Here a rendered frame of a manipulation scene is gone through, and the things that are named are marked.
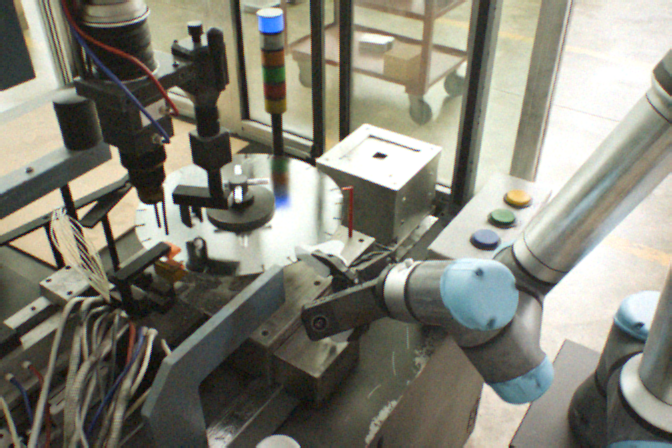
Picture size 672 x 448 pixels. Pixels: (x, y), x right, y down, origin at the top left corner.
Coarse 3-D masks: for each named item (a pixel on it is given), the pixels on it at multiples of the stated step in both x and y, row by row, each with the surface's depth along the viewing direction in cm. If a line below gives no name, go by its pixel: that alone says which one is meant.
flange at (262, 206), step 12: (252, 192) 103; (264, 192) 106; (240, 204) 101; (252, 204) 103; (264, 204) 103; (216, 216) 101; (228, 216) 101; (240, 216) 101; (252, 216) 101; (264, 216) 101
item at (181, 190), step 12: (216, 180) 91; (180, 192) 94; (192, 192) 94; (204, 192) 94; (216, 192) 92; (228, 192) 94; (180, 204) 95; (192, 204) 94; (204, 204) 94; (216, 204) 93; (228, 204) 93; (180, 216) 97
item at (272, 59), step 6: (282, 48) 119; (264, 54) 119; (270, 54) 119; (276, 54) 119; (282, 54) 120; (264, 60) 120; (270, 60) 119; (276, 60) 119; (282, 60) 120; (270, 66) 120; (276, 66) 120
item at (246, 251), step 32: (256, 160) 116; (288, 160) 116; (288, 192) 108; (320, 192) 108; (256, 224) 101; (288, 224) 101; (320, 224) 101; (192, 256) 94; (224, 256) 94; (256, 256) 94; (288, 256) 95
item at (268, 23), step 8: (264, 8) 118; (272, 8) 118; (264, 16) 114; (272, 16) 114; (280, 16) 115; (264, 24) 115; (272, 24) 115; (280, 24) 116; (264, 32) 116; (272, 32) 116
